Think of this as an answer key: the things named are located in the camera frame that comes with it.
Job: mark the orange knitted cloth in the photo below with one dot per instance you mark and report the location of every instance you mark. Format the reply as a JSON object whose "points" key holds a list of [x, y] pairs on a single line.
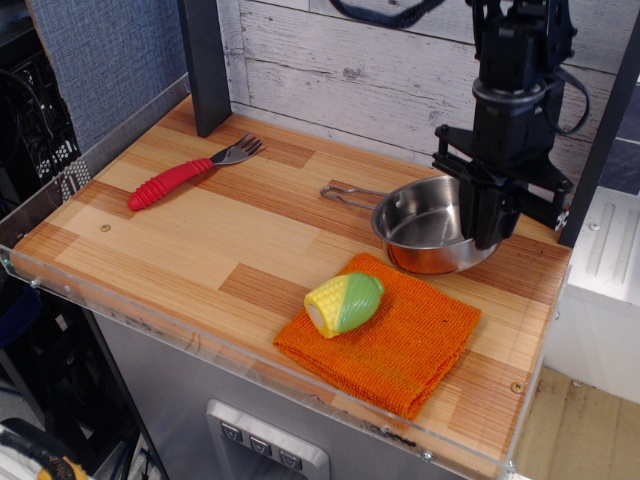
{"points": [[398, 357]]}

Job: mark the black left upright post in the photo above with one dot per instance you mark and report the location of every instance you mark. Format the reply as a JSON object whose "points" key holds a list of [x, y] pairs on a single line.
{"points": [[203, 45]]}

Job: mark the stainless steel pot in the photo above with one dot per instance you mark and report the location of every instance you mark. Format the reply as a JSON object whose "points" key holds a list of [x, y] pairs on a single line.
{"points": [[419, 225]]}

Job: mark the black right upright post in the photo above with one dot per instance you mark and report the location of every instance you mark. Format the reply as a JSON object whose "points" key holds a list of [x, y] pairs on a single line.
{"points": [[611, 120]]}

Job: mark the red handled fork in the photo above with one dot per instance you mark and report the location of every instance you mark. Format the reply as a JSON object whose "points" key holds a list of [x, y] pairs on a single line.
{"points": [[164, 183]]}

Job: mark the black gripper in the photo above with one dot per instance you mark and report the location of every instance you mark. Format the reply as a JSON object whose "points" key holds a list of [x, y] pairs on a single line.
{"points": [[503, 166]]}

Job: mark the clear acrylic table guard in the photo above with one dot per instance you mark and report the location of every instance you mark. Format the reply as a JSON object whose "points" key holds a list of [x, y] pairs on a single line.
{"points": [[190, 292]]}

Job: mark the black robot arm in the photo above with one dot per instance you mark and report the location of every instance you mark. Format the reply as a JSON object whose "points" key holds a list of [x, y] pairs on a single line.
{"points": [[521, 49]]}

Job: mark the silver button control panel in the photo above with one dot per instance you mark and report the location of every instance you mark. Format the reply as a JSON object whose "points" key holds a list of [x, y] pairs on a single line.
{"points": [[250, 448]]}

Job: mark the toy corn cob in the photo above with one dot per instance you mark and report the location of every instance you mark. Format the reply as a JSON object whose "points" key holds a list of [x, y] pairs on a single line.
{"points": [[343, 303]]}

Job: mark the black upright post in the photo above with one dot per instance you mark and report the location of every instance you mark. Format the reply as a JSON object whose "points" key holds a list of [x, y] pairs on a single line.
{"points": [[611, 120], [203, 45]]}

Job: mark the yellow object with black mesh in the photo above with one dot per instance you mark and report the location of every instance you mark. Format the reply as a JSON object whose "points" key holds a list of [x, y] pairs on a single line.
{"points": [[22, 459]]}

